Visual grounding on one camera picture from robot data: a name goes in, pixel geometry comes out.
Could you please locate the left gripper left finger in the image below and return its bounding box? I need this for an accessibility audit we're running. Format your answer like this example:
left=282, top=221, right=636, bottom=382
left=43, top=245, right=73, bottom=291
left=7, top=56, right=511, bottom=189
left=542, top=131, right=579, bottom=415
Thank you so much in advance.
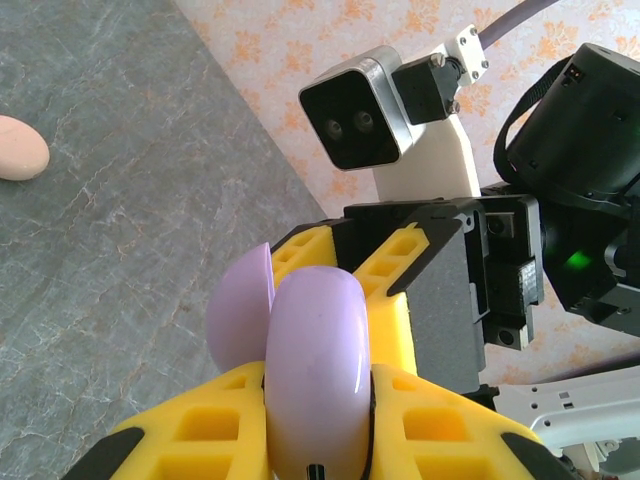
left=62, top=360, right=271, bottom=480

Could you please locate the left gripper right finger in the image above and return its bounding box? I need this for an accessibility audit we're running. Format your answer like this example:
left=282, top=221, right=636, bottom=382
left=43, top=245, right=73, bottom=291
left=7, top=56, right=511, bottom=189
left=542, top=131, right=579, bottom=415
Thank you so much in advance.
left=369, top=364, right=581, bottom=480

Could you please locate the purple earbud charging case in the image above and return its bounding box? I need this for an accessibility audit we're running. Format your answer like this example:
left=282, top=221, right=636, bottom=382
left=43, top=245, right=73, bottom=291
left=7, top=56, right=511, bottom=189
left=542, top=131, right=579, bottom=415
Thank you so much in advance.
left=205, top=242, right=374, bottom=480

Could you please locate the pink earbud charging case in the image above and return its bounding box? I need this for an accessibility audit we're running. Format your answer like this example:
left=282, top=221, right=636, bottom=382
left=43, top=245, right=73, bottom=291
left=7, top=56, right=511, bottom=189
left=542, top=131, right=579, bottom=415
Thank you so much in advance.
left=0, top=114, right=51, bottom=182

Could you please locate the thin black cable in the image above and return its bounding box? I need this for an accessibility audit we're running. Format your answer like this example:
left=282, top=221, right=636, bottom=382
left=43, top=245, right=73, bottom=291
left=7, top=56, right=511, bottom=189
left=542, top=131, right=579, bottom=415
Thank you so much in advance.
left=492, top=64, right=559, bottom=176

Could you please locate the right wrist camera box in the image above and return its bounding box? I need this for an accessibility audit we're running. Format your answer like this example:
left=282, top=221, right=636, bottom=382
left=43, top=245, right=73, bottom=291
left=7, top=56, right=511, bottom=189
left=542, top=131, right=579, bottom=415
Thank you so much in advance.
left=298, top=22, right=494, bottom=199

